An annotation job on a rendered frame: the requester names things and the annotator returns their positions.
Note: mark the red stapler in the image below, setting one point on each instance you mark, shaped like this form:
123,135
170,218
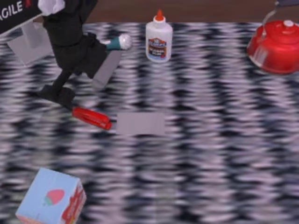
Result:
92,117

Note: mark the grey rectangular pad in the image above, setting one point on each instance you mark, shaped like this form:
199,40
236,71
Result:
140,123

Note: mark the translucent gray block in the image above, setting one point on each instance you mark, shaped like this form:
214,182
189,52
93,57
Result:
30,44

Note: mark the white glue bottle orange cap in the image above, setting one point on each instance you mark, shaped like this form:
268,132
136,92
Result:
158,42

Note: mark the red kettle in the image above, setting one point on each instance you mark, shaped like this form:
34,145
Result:
275,49

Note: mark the blue strawberry print carton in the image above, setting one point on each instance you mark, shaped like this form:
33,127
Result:
50,198

